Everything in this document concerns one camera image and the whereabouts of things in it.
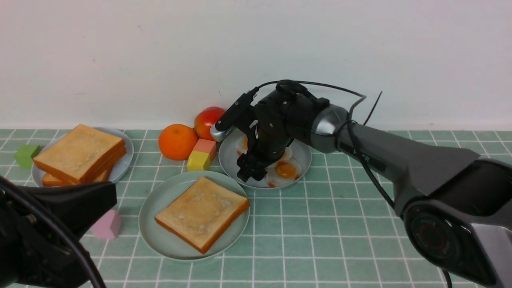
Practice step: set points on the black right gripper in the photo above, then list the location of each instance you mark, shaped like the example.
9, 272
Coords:
282, 116

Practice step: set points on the toast slice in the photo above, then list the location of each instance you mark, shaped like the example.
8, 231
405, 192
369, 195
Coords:
87, 139
50, 181
202, 213
77, 167

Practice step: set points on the fried egg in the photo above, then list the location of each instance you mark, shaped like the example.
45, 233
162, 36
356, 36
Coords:
283, 173
242, 145
287, 155

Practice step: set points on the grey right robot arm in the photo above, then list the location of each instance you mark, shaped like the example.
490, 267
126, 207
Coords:
454, 203

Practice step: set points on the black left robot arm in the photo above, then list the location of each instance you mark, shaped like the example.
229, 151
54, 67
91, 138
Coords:
41, 228

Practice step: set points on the grey plate with eggs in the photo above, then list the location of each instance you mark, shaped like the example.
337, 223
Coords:
228, 157

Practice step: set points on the salmon pink cube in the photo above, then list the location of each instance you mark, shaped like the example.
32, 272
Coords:
206, 146

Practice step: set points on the yellow cube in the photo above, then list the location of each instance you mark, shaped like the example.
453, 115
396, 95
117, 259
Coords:
198, 161

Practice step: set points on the red apple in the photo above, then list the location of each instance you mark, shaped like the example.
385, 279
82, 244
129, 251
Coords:
205, 120

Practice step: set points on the orange fruit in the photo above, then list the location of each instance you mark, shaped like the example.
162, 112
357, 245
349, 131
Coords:
177, 141

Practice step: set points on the green plate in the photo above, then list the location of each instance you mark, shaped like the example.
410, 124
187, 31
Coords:
169, 245

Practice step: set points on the light blue bread plate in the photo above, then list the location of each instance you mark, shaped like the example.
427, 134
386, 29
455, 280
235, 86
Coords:
119, 168

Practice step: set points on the green cube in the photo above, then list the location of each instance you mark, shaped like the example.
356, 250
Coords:
25, 154

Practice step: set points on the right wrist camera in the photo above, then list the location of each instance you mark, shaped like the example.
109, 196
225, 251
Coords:
232, 118

